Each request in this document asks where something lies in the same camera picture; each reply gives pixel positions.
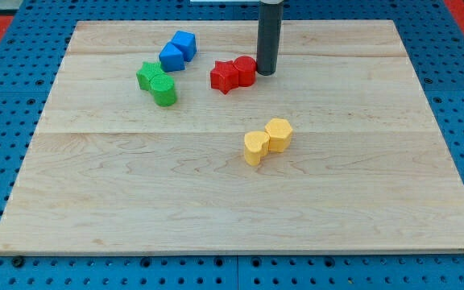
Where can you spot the red star block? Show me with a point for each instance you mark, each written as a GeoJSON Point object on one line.
{"type": "Point", "coordinates": [224, 76]}

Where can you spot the red cylinder block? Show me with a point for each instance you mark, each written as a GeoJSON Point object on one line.
{"type": "Point", "coordinates": [246, 67]}

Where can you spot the yellow heart block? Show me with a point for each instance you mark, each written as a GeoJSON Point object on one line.
{"type": "Point", "coordinates": [256, 144]}

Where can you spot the yellow hexagon block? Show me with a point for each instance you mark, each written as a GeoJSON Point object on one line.
{"type": "Point", "coordinates": [280, 133]}

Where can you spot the green cylinder block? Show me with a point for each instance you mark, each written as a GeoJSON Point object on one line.
{"type": "Point", "coordinates": [163, 90]}

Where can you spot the blue triangular block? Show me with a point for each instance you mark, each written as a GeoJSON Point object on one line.
{"type": "Point", "coordinates": [171, 58]}

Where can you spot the green star block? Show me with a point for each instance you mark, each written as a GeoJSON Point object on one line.
{"type": "Point", "coordinates": [147, 72]}

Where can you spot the blue cube block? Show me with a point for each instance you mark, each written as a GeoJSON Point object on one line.
{"type": "Point", "coordinates": [186, 43]}

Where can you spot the light wooden board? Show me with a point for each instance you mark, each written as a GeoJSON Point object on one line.
{"type": "Point", "coordinates": [109, 172]}

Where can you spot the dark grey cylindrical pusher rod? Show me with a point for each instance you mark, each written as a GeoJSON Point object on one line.
{"type": "Point", "coordinates": [268, 40]}

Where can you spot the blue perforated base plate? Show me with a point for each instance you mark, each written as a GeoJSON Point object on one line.
{"type": "Point", "coordinates": [30, 54]}

